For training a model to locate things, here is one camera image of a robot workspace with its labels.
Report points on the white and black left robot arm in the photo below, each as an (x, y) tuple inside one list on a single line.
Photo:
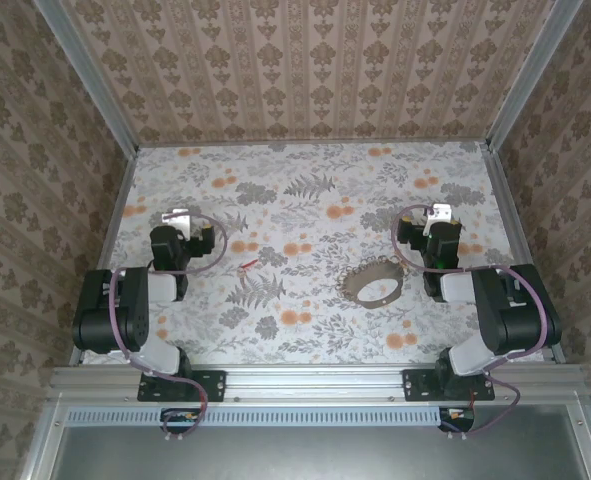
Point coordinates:
[(130, 310)]

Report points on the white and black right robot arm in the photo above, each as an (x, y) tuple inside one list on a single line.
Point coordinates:
[(515, 320)]

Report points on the floral patterned table cover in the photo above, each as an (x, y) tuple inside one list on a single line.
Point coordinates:
[(325, 320)]

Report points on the grey metal panel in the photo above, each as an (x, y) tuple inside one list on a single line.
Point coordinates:
[(315, 455)]

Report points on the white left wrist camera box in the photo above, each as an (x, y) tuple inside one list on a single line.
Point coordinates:
[(176, 220)]

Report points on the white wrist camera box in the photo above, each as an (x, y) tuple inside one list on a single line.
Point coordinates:
[(440, 212), (176, 220)]

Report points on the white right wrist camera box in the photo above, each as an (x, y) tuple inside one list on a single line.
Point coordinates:
[(440, 212)]

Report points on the aluminium side rail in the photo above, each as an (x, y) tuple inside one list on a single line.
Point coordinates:
[(114, 225), (514, 225)]

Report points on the thin aluminium wall rail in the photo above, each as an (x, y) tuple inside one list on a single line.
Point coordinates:
[(225, 144)]

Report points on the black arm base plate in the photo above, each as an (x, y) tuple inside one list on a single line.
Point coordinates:
[(415, 385), (215, 385)]

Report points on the long aluminium mounting rail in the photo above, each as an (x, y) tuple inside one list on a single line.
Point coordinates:
[(315, 382)]

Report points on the aluminium corner post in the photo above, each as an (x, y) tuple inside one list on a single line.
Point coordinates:
[(90, 75), (531, 75)]

